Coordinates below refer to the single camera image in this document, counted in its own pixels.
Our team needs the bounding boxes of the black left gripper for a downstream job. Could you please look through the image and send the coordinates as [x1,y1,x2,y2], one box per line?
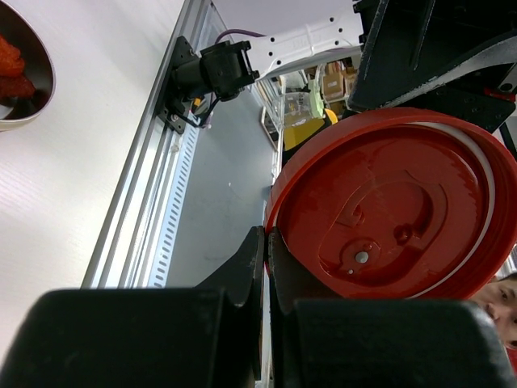
[348,0,516,131]

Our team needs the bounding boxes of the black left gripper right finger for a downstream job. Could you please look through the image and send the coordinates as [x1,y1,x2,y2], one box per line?
[268,229,516,387]

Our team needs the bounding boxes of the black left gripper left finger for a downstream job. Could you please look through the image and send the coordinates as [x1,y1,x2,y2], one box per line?
[1,226,265,387]

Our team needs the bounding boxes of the red round lid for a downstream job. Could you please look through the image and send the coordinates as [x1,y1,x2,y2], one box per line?
[265,108,516,299]

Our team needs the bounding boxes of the red chicken drumstick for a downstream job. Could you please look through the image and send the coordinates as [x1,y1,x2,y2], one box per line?
[1,36,36,99]

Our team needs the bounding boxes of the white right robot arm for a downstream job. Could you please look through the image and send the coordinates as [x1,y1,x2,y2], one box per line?
[199,1,363,81]

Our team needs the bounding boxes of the cardboard boxes on shelf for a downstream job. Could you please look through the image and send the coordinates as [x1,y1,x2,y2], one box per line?
[308,57,358,103]

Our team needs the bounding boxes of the person face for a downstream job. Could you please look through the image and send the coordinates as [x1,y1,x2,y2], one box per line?
[471,272,517,349]

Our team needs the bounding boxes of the red-banded steel bowl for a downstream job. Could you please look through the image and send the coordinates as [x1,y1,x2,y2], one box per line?
[1,1,56,132]

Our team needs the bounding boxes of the aluminium front rail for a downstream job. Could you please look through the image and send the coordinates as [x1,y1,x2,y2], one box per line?
[82,1,211,289]

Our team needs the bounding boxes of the slotted cable duct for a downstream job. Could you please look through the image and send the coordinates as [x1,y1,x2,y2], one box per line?
[146,124,200,289]

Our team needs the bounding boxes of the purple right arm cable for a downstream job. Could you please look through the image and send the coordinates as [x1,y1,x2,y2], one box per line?
[216,27,267,44]

